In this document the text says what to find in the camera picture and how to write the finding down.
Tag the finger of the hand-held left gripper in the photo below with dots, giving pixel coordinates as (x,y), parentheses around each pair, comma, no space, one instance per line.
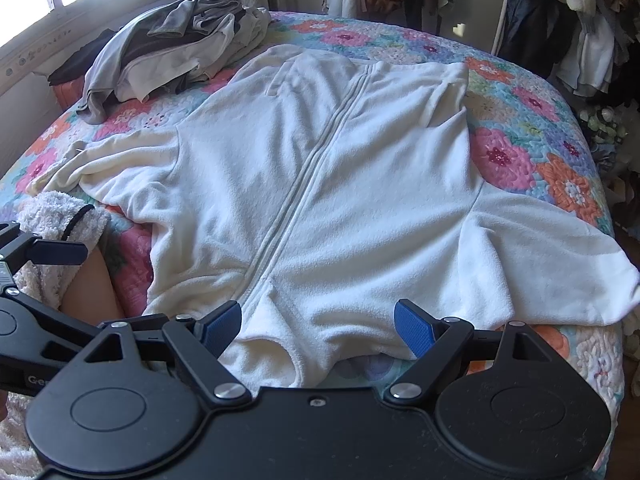
(57,252)

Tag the white clothes rack pole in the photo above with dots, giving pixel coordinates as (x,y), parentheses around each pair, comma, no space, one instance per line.
(502,5)

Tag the floral quilt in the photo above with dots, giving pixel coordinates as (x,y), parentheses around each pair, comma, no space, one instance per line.
(505,160)

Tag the artificial flowers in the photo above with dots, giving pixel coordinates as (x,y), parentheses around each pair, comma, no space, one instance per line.
(607,127)

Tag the light grey garment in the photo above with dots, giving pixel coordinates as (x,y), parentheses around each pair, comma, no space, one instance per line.
(150,75)

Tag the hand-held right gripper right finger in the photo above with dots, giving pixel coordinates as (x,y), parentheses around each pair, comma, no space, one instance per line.
(412,329)

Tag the black cloth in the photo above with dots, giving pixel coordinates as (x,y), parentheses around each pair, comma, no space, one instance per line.
(70,67)

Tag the dark grey velour garment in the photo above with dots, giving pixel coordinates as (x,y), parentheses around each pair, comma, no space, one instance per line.
(190,15)

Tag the dark hanging coat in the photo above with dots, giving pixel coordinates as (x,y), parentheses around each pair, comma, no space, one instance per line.
(537,25)

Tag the person's left forearm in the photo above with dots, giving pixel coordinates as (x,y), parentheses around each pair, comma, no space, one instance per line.
(47,220)

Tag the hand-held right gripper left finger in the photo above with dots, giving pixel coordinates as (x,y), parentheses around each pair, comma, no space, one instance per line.
(226,327)

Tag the white fleece zip jacket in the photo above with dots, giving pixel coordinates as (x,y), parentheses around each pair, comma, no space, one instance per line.
(300,185)

